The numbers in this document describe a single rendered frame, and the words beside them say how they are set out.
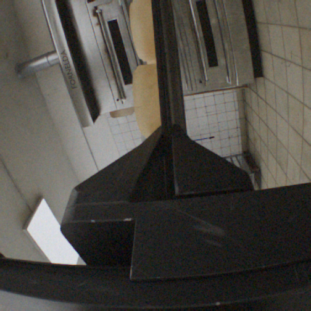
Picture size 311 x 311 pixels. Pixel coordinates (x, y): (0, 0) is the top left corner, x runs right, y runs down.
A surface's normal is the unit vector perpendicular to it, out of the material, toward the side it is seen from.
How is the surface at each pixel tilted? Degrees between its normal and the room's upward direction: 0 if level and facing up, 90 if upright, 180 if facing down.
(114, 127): 90
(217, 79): 91
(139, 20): 88
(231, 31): 92
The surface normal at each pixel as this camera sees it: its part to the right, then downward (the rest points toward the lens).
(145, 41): -0.04, 0.73
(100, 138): -0.02, 0.50
